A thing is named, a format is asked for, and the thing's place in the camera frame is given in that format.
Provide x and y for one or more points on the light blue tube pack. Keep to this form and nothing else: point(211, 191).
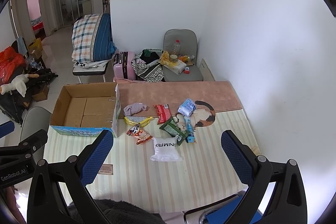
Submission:
point(189, 130)

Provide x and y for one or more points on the white goose plush toy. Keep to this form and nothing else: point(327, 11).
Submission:
point(18, 84)

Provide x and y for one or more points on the white bench stool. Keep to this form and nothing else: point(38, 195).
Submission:
point(96, 68)

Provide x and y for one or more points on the yellow cardboard box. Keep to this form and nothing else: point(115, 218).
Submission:
point(35, 48)

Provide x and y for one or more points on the yellow grey sponge cloth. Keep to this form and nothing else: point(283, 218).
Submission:
point(133, 120)

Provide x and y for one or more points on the orange cartoon snack bag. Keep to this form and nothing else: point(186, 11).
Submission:
point(139, 133)

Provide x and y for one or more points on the red plastic bag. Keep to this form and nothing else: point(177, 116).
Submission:
point(9, 61)

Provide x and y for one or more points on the clear plastic bottle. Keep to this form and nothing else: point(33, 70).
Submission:
point(176, 48)

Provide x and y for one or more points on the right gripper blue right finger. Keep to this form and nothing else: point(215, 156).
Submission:
point(288, 201)

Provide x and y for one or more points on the yellow plastic bag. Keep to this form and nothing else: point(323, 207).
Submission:
point(169, 60)

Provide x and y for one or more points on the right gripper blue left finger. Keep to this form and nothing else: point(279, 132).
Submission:
point(46, 202)

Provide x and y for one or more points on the white board against wall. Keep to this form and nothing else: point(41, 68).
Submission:
point(205, 71)

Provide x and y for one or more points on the open cardboard box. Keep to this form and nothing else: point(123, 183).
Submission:
point(87, 109)

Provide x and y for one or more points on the black white patterned bag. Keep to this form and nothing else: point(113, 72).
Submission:
point(147, 66)

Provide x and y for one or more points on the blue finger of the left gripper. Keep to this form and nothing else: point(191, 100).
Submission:
point(6, 128)
point(33, 145)

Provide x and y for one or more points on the grey round chair back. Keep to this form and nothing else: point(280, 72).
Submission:
point(37, 118)

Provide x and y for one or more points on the green snack bag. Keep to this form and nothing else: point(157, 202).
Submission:
point(173, 130)

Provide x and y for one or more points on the brown mat label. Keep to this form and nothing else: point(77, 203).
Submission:
point(106, 169)

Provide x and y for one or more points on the blue tissue pack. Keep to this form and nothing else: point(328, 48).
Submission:
point(187, 108)

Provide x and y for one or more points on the white pillow pack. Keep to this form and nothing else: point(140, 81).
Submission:
point(165, 150)

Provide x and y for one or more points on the red snack bag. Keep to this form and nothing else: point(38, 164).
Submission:
point(163, 113)

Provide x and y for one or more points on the small cardboard box floor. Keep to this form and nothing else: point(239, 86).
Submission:
point(41, 94)

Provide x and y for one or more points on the grey padded chair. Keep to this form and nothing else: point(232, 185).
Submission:
point(189, 48)

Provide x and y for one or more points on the plaid folded quilt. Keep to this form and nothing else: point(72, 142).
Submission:
point(92, 39)

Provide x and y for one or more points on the blue chair seat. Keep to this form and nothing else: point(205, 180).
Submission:
point(217, 212)

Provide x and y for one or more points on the pink suitcase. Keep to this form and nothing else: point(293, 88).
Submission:
point(122, 66)

